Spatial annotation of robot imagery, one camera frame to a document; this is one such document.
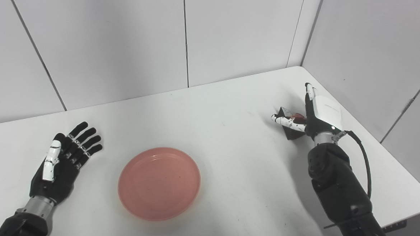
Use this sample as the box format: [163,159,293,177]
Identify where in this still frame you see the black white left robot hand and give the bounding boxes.
[29,119,104,208]

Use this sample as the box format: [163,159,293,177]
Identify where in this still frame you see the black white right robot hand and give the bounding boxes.
[270,81,345,140]

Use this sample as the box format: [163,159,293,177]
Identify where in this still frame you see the chocolate cake slice with fruit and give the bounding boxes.
[277,107,308,141]

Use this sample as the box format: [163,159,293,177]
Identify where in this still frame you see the pink round plate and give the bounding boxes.
[116,145,203,224]

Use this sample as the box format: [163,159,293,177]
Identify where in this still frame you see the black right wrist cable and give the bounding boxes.
[330,129,375,199]

